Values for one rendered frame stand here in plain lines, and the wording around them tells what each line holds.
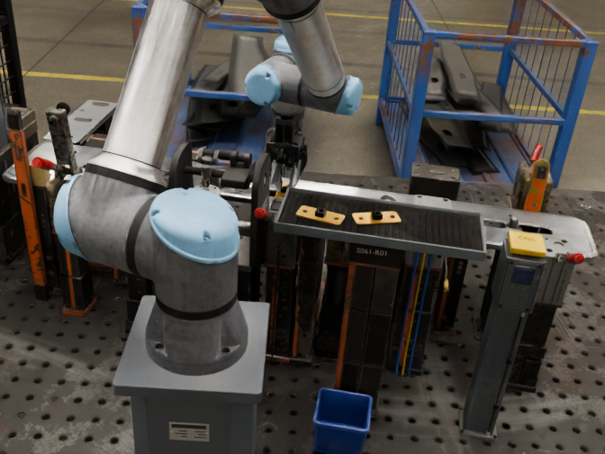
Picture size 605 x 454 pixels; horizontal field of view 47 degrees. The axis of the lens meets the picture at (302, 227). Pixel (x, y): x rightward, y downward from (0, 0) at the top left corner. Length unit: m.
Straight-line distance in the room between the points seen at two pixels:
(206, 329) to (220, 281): 0.08
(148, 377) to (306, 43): 0.57
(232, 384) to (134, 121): 0.39
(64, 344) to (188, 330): 0.76
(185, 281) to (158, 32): 0.35
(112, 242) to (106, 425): 0.62
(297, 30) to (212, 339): 0.49
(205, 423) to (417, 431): 0.60
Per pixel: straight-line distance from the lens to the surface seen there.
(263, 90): 1.38
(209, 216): 0.93
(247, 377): 1.02
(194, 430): 1.07
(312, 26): 1.14
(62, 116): 1.56
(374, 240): 1.22
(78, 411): 1.56
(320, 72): 1.25
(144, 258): 0.96
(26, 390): 1.63
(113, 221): 0.98
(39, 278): 1.83
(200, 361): 1.01
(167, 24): 1.04
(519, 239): 1.31
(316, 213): 1.26
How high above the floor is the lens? 1.80
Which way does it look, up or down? 31 degrees down
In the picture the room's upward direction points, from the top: 4 degrees clockwise
